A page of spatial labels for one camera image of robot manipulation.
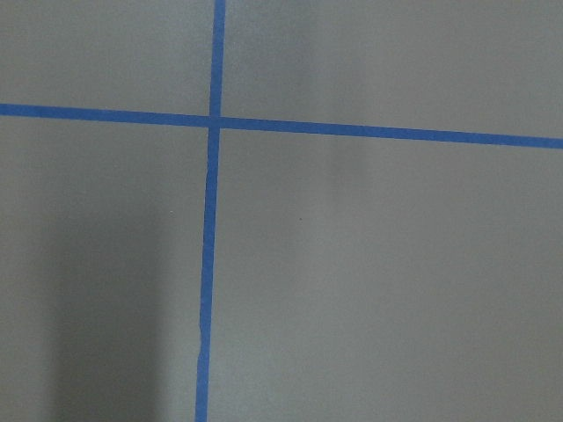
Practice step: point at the blue tape line crosswise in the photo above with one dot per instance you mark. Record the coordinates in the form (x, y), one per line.
(281, 126)

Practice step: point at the blue tape line lengthwise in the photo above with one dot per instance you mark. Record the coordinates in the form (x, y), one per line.
(209, 212)

